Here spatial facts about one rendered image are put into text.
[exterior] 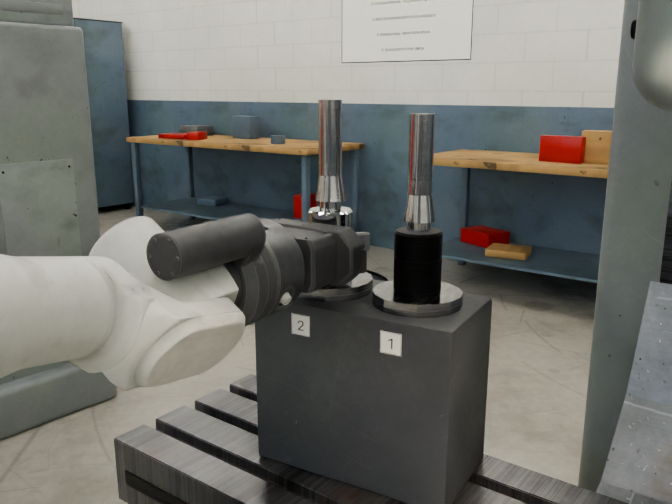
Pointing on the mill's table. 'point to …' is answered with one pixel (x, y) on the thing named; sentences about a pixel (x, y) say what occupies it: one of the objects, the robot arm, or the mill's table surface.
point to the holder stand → (377, 387)
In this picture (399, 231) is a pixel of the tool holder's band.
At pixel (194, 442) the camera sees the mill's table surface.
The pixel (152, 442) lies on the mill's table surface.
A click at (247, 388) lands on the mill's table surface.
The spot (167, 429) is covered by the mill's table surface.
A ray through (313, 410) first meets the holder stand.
